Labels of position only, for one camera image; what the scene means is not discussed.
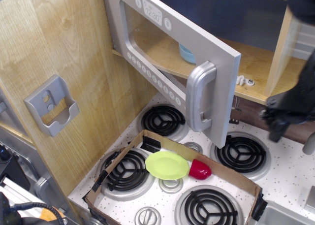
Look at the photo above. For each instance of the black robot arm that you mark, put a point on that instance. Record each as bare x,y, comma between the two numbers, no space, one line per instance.
303,10

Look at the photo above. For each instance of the hanging toy spatula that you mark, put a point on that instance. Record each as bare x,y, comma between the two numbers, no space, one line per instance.
236,112

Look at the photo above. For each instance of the red plastic cup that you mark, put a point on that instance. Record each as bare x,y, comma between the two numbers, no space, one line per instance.
199,170

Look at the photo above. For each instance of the grey stove knob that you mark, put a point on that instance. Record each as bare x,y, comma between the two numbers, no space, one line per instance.
171,186
194,146
147,216

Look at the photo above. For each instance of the back left black burner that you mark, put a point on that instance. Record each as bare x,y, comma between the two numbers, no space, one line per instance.
164,120

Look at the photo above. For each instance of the grey wall phone holder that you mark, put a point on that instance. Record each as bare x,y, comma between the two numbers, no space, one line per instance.
45,99

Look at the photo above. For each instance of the grey oven door handle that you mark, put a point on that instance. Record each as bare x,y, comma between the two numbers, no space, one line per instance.
42,189

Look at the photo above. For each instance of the front left black burner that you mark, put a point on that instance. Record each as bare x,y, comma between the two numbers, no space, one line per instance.
130,173

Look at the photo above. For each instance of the grey toy microwave door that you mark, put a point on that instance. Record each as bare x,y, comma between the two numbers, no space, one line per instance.
147,34

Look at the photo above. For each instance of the grey centre stove knob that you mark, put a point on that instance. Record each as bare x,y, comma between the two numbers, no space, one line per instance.
171,186

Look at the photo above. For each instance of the grey front stove knob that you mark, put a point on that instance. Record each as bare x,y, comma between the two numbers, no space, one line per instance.
147,216

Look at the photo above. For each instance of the white door latch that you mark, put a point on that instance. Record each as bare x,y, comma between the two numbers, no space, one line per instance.
241,80

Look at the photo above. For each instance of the grey faucet piece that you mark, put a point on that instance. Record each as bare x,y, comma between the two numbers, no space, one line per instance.
309,146

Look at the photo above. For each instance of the back right black burner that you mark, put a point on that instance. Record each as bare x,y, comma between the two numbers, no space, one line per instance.
243,154

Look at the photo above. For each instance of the front right black burner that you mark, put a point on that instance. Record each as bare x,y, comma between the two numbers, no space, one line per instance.
209,207

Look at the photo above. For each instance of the green plastic plate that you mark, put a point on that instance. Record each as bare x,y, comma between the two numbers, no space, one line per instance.
167,165

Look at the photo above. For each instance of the orange yellow object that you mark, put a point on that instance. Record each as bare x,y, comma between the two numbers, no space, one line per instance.
47,215

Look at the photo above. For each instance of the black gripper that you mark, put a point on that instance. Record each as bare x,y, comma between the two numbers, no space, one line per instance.
294,106

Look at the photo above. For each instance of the grey middle stove knob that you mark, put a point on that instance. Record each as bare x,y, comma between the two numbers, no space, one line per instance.
194,146

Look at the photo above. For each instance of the blue bowl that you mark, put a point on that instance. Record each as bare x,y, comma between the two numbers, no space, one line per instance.
186,54

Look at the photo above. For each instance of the black burner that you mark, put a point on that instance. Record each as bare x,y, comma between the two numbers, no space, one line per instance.
130,173
209,207
164,120
243,154

